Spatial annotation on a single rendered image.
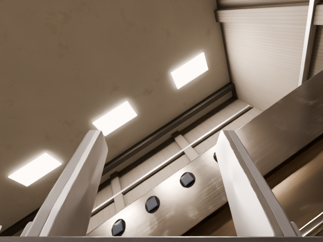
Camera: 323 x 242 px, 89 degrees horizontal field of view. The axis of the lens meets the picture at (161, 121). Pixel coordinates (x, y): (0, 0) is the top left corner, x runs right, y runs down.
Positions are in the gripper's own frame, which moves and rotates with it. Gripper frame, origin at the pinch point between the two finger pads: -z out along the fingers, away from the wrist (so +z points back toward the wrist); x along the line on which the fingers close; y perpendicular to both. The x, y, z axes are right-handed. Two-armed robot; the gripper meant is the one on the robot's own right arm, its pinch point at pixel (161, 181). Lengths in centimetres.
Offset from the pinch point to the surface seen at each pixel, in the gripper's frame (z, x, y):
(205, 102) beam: -495, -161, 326
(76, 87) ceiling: -379, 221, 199
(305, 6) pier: -329, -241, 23
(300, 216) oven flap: -13, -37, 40
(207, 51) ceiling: -536, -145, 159
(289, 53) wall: -365, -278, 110
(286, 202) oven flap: -17, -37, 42
